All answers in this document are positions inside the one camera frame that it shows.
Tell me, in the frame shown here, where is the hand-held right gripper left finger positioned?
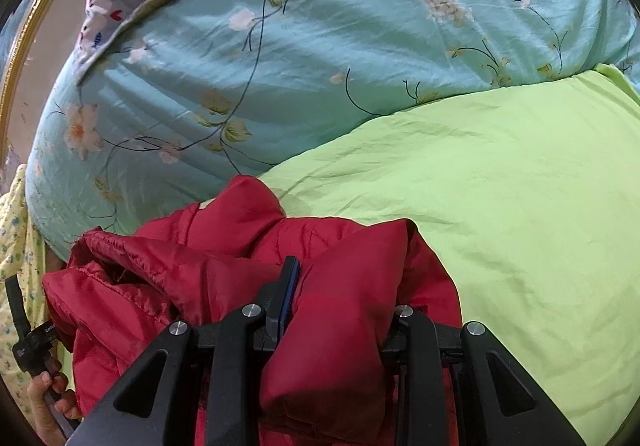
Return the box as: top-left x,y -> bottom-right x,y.
64,255 -> 302,446

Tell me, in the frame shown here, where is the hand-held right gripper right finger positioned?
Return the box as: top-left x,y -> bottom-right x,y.
381,304 -> 587,446

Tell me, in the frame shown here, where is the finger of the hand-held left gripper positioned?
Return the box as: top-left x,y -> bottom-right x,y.
4,274 -> 30,333

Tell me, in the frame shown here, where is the red quilted jacket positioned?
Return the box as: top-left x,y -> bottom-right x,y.
42,175 -> 463,446

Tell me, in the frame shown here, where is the person's left hand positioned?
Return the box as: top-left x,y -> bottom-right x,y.
25,357 -> 85,446

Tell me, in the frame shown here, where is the yellow printed cloth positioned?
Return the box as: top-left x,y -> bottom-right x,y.
0,163 -> 76,407

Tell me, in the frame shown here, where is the light green blanket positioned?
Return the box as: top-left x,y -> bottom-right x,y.
257,63 -> 640,446

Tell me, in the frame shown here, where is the teal floral quilt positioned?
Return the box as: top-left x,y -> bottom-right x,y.
25,0 -> 640,262

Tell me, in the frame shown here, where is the gold picture frame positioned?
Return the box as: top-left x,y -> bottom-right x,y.
0,0 -> 107,149

